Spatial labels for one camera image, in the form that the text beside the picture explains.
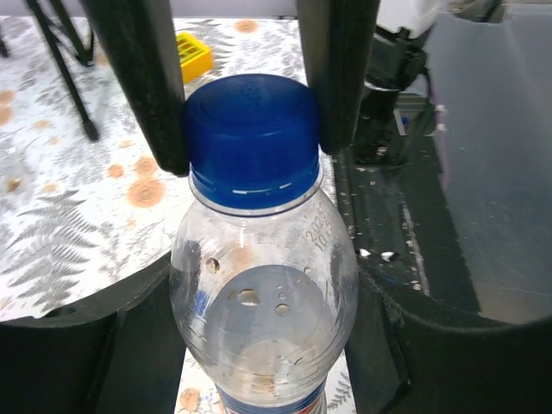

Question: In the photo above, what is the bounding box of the blue bottle cap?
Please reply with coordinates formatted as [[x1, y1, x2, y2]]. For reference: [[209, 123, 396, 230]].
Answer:
[[184, 73, 319, 210]]

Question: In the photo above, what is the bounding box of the yellow green toy block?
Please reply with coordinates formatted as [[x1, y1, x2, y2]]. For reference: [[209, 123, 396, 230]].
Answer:
[[176, 32, 214, 84]]

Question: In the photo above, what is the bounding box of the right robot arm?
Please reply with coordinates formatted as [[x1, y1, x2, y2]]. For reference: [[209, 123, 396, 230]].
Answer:
[[82, 1, 440, 177]]

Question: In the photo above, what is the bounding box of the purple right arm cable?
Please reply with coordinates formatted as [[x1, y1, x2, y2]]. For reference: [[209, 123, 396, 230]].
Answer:
[[433, 103, 452, 191]]

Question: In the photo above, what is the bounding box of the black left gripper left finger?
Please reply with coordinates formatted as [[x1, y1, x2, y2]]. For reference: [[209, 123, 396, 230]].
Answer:
[[1, 254, 185, 413]]

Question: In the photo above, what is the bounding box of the black music stand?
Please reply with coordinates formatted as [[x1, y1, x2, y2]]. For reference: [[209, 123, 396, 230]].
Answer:
[[1, 1, 100, 141]]

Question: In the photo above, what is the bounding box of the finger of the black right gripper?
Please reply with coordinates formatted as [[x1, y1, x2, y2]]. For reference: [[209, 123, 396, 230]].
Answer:
[[81, 0, 189, 176], [296, 0, 380, 154]]

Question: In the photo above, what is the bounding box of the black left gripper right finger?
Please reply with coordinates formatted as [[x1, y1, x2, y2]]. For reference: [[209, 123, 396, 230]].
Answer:
[[346, 260, 551, 413]]

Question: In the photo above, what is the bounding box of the Pocari Sweat labelled bottle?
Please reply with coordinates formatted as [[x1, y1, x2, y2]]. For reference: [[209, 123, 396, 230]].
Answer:
[[170, 183, 358, 413]]

